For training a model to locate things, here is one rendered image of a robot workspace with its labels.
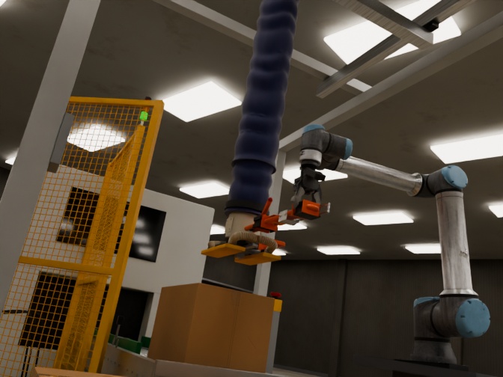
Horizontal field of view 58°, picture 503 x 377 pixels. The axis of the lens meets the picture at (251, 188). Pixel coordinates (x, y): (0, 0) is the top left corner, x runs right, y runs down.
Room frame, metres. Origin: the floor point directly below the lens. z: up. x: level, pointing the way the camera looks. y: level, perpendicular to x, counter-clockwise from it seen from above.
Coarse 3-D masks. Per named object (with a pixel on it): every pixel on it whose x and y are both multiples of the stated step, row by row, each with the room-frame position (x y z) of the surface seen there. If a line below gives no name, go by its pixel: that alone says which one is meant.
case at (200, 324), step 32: (192, 288) 2.14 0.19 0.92; (224, 288) 2.13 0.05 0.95; (160, 320) 2.52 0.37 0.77; (192, 320) 2.08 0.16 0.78; (224, 320) 2.14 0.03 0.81; (256, 320) 2.21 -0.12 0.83; (160, 352) 2.41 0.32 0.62; (192, 352) 2.09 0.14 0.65; (224, 352) 2.15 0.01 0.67; (256, 352) 2.22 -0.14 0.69
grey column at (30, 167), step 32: (96, 0) 2.30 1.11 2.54; (64, 32) 2.25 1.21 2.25; (64, 64) 2.28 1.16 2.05; (64, 96) 2.30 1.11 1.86; (32, 128) 2.26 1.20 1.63; (32, 160) 2.28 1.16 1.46; (32, 192) 2.30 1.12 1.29; (0, 224) 2.26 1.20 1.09; (0, 256) 2.28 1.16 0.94; (0, 288) 2.29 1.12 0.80
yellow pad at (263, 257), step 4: (260, 252) 2.21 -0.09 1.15; (264, 252) 2.11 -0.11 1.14; (248, 256) 2.26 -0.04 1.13; (252, 256) 2.21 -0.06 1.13; (256, 256) 2.17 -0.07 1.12; (260, 256) 2.12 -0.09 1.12; (264, 256) 2.11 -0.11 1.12; (268, 256) 2.11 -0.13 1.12; (272, 256) 2.12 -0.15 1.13; (276, 256) 2.13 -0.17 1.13; (280, 256) 2.14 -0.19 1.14; (236, 260) 2.39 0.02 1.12; (240, 260) 2.34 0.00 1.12; (244, 260) 2.32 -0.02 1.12; (248, 260) 2.30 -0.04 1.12; (252, 260) 2.28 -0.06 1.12; (256, 260) 2.26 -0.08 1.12; (260, 260) 2.24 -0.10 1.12; (264, 260) 2.23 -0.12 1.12; (268, 260) 2.21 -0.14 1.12; (272, 260) 2.19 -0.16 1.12; (276, 260) 2.17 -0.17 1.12; (248, 264) 2.43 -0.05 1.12; (252, 264) 2.40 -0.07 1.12
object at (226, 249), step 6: (216, 246) 2.14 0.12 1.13; (222, 246) 2.06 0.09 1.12; (228, 246) 2.04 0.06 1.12; (234, 246) 2.05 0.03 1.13; (240, 246) 2.06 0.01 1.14; (204, 252) 2.29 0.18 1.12; (210, 252) 2.24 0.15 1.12; (216, 252) 2.21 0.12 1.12; (222, 252) 2.18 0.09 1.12; (228, 252) 2.16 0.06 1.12; (234, 252) 2.13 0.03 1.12; (240, 252) 2.11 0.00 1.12
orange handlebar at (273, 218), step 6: (312, 204) 1.64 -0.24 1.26; (318, 210) 1.65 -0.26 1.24; (270, 216) 1.91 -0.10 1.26; (276, 216) 1.85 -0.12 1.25; (264, 222) 1.96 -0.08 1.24; (270, 222) 1.91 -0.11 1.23; (276, 222) 1.89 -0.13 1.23; (246, 228) 2.13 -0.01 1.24; (252, 228) 2.09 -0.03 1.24; (276, 240) 2.35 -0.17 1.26; (264, 246) 2.57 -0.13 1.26; (282, 246) 2.39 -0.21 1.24
